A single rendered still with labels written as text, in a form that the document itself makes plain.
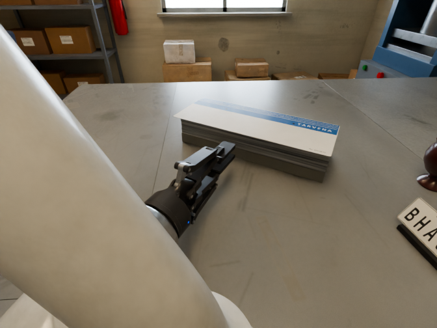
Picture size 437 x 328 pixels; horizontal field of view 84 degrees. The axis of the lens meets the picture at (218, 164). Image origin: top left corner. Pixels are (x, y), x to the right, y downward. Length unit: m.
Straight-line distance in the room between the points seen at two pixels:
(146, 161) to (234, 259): 0.36
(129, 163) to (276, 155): 0.38
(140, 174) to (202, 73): 2.59
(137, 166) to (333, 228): 0.47
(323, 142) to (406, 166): 0.27
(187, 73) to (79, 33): 1.24
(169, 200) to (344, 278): 0.30
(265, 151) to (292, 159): 0.07
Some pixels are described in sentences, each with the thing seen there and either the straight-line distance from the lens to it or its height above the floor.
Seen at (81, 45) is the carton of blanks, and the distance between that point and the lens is 3.43.
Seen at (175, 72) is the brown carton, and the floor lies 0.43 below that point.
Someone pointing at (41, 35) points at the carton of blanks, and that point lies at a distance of 3.55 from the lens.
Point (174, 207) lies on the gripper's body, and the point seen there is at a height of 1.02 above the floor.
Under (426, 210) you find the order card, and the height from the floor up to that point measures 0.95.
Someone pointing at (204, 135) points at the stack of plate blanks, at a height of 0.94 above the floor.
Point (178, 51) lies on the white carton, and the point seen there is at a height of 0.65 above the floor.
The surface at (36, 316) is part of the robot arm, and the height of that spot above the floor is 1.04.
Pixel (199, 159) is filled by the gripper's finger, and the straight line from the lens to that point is 0.40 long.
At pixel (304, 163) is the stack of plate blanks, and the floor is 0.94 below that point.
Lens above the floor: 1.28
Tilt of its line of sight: 36 degrees down
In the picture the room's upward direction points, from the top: straight up
